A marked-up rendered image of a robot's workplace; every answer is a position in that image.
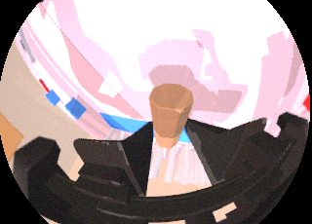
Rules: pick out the red cube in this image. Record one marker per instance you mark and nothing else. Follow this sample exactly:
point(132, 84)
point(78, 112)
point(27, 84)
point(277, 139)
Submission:
point(307, 104)

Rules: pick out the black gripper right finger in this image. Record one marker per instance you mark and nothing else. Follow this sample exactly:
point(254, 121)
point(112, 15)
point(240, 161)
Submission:
point(217, 147)

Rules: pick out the small blue block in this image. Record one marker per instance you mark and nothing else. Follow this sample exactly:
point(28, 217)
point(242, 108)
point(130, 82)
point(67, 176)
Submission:
point(75, 108)
point(53, 97)

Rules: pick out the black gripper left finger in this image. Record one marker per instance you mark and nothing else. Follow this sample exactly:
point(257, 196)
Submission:
point(133, 154)

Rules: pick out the blue flat strip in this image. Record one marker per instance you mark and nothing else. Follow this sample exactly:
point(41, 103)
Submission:
point(131, 125)

